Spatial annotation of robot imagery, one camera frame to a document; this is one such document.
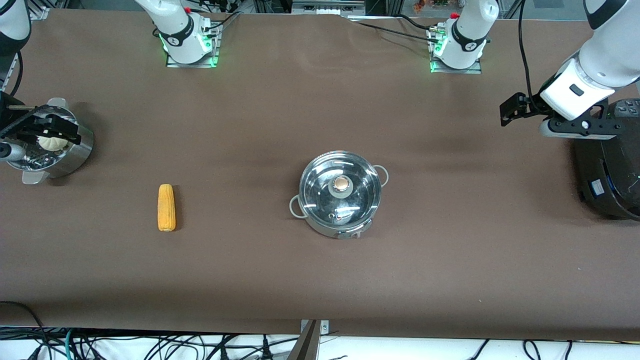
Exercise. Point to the aluminium frame rail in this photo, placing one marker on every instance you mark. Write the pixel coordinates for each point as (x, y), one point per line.
(14, 67)

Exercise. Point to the metal frame behind table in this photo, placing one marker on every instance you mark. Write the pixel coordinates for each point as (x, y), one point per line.
(327, 6)

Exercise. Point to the glass pot lid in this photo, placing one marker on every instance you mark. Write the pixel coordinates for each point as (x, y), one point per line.
(320, 185)

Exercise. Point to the brown table mat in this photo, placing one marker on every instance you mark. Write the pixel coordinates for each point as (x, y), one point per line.
(320, 280)

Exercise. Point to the black rice cooker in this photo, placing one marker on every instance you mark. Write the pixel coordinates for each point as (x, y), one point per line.
(615, 170)

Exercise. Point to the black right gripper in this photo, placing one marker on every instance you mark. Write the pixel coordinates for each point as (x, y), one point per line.
(11, 121)

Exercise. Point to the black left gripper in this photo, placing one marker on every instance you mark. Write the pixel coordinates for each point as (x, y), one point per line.
(530, 106)

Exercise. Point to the white steamed bun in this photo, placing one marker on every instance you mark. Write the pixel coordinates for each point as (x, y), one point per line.
(52, 144)

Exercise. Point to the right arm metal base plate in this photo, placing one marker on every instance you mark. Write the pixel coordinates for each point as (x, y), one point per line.
(212, 52)

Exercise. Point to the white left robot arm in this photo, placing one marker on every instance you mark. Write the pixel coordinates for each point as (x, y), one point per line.
(595, 65)

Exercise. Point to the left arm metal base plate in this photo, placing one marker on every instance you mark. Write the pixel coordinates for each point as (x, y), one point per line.
(475, 70)

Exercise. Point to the steel steamer pot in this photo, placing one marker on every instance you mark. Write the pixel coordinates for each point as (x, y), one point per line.
(75, 150)

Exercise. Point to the metal table edge bracket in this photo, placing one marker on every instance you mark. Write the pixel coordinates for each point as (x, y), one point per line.
(325, 327)

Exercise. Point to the dark diagonal strut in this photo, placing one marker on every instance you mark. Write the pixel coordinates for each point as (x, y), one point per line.
(306, 347)

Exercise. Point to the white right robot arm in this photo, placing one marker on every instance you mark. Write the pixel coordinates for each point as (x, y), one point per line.
(180, 35)

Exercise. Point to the colourful objects behind table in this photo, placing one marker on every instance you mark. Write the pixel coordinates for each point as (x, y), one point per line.
(430, 4)

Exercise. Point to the yellow corn cob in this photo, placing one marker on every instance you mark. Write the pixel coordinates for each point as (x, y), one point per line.
(166, 207)

